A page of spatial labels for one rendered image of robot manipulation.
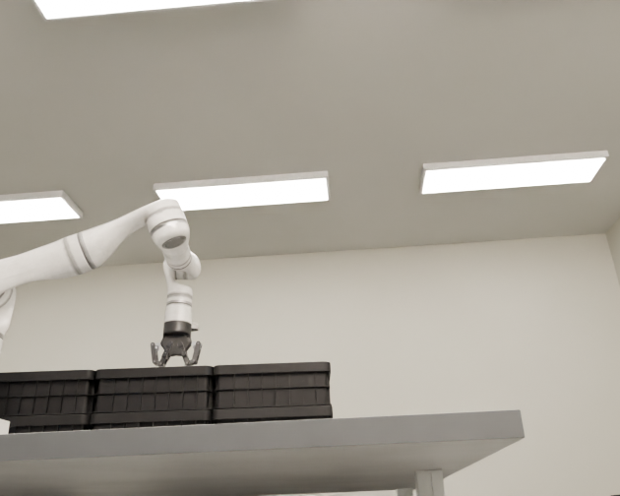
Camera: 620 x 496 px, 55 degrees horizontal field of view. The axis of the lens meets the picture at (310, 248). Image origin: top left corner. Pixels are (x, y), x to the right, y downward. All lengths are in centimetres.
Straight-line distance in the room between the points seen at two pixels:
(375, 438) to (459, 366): 421
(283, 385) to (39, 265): 64
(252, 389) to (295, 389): 11
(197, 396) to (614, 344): 435
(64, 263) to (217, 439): 66
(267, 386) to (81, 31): 223
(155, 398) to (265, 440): 69
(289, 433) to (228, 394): 64
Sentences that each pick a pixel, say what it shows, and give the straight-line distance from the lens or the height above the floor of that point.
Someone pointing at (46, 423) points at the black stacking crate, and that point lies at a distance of 164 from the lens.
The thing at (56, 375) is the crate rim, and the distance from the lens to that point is 165.
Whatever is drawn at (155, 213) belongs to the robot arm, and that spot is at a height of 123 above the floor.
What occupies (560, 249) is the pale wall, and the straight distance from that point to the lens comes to 565.
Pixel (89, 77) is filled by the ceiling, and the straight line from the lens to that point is 353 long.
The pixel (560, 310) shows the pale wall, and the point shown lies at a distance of 543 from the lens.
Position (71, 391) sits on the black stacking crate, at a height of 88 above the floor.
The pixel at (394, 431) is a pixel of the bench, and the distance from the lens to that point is 91.
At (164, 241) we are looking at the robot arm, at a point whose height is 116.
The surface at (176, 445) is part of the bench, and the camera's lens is 95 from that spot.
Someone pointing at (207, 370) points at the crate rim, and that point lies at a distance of 155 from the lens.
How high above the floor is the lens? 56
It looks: 25 degrees up
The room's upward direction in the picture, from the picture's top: 2 degrees counter-clockwise
